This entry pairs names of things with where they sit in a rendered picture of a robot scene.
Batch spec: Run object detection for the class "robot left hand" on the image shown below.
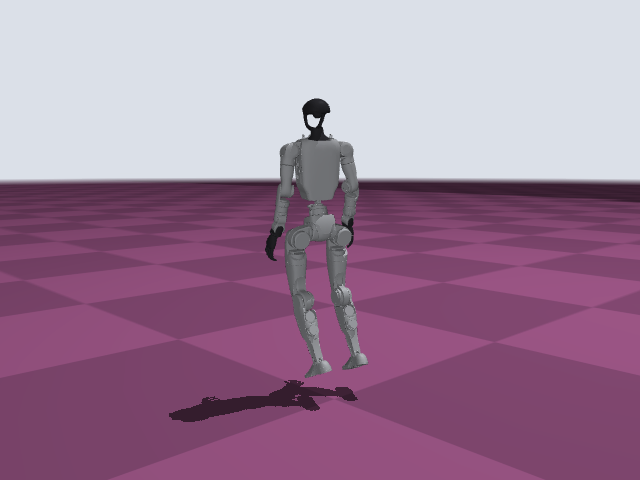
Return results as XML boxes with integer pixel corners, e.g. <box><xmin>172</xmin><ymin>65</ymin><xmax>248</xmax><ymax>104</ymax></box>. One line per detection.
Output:
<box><xmin>265</xmin><ymin>226</ymin><xmax>284</xmax><ymax>261</ymax></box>

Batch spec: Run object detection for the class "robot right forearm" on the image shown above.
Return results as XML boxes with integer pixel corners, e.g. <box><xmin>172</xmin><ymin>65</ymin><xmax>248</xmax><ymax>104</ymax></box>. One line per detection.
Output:
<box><xmin>341</xmin><ymin>187</ymin><xmax>359</xmax><ymax>225</ymax></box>

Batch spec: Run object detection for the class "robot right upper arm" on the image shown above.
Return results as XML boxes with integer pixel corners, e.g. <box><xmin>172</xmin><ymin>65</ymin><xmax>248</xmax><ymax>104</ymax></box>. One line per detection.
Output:
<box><xmin>338</xmin><ymin>141</ymin><xmax>359</xmax><ymax>194</ymax></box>

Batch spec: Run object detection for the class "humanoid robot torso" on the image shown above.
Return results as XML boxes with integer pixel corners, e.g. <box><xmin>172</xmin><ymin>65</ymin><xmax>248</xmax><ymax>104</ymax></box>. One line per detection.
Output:
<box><xmin>294</xmin><ymin>134</ymin><xmax>340</xmax><ymax>242</ymax></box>

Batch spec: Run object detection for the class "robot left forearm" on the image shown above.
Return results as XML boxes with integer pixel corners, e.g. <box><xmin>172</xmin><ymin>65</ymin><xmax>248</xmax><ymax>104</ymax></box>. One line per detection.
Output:
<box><xmin>271</xmin><ymin>183</ymin><xmax>290</xmax><ymax>233</ymax></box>

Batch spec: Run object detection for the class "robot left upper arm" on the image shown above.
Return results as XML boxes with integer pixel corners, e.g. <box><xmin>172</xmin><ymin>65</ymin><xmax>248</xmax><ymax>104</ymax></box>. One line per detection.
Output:
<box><xmin>280</xmin><ymin>142</ymin><xmax>301</xmax><ymax>198</ymax></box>

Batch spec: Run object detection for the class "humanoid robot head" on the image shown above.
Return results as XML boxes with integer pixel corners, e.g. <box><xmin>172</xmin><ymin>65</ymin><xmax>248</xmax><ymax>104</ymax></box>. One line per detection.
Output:
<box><xmin>302</xmin><ymin>98</ymin><xmax>330</xmax><ymax>141</ymax></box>

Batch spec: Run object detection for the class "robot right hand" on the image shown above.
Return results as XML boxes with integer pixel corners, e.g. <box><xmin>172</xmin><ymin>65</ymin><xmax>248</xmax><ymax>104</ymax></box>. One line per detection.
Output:
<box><xmin>342</xmin><ymin>218</ymin><xmax>354</xmax><ymax>248</ymax></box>

